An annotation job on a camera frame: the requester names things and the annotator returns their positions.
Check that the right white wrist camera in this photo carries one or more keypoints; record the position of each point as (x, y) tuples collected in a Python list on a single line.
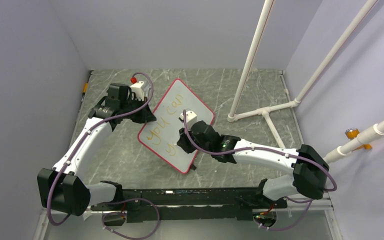
[(190, 117)]

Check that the whiteboard with red frame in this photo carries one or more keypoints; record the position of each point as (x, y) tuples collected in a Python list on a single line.
[(161, 136)]

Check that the white PVC pipe right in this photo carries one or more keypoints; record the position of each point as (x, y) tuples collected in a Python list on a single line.
[(367, 136)]

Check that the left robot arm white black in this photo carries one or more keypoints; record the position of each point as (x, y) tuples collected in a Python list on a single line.
[(61, 188)]

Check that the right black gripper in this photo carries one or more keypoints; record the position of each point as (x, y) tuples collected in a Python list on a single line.
[(183, 142)]

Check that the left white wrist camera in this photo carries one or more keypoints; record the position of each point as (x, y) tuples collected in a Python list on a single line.
[(140, 89)]

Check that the orange black screwdriver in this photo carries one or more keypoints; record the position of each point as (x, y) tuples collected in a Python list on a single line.
[(86, 85)]

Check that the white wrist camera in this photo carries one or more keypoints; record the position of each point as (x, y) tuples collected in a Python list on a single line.
[(190, 117), (140, 89)]

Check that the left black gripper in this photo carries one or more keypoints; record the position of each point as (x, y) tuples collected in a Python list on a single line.
[(145, 116)]

